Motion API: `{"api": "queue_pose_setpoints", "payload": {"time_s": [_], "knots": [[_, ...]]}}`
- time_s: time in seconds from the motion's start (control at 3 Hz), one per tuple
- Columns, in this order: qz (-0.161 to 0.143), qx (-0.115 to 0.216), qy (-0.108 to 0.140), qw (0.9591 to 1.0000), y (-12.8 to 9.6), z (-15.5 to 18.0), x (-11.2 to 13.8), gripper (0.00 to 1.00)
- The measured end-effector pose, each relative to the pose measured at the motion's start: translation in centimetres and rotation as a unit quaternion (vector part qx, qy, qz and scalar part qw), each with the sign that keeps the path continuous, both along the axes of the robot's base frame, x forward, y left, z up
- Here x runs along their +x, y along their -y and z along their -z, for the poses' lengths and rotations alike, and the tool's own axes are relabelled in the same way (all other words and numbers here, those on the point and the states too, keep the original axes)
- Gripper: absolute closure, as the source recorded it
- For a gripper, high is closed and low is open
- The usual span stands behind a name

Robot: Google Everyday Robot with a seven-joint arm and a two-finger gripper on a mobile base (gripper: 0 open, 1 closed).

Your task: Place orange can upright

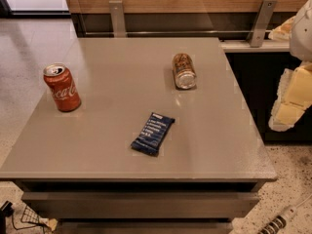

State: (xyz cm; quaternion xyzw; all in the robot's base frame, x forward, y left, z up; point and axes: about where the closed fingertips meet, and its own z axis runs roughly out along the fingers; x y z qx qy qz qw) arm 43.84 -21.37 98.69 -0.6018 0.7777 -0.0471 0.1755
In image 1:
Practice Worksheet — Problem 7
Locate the left metal bracket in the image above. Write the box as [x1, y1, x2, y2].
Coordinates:
[109, 0, 127, 38]

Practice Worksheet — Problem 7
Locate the upper grey drawer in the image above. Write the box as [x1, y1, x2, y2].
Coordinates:
[22, 192, 259, 218]

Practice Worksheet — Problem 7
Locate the right metal bracket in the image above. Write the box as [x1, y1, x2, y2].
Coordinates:
[248, 0, 278, 48]

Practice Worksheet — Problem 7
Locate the horizontal metal rail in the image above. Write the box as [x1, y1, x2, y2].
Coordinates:
[85, 29, 271, 37]

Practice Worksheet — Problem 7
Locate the lower grey drawer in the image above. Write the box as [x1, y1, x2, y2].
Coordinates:
[55, 221, 232, 234]

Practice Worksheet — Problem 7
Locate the red Coca-Cola can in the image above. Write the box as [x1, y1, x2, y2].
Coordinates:
[43, 63, 81, 112]

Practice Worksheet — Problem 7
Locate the white power strip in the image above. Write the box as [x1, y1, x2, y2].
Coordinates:
[257, 194, 312, 234]

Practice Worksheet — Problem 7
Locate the metal bracket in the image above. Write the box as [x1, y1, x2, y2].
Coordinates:
[109, 0, 127, 38]
[248, 0, 278, 48]

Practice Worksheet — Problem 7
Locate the black wire basket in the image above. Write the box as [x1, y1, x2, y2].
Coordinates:
[11, 205, 47, 230]

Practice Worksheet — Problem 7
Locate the grey drawer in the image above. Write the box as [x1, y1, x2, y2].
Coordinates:
[22, 192, 259, 218]
[55, 221, 232, 234]

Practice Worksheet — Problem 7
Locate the blue snack bar wrapper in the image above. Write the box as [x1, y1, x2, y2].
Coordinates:
[131, 112, 176, 157]

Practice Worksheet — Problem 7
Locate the black object at floor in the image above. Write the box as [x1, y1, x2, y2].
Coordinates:
[0, 201, 14, 234]

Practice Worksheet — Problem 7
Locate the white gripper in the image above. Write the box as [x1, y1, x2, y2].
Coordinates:
[268, 0, 312, 132]

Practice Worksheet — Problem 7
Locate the orange soda can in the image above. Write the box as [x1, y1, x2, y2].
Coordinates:
[173, 53, 197, 90]

